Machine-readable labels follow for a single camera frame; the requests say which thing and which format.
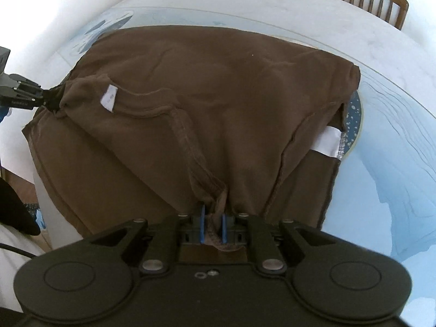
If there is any brown t-shirt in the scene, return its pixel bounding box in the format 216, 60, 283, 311
23, 26, 361, 250

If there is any black cable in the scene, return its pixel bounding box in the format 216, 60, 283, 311
0, 241, 39, 259

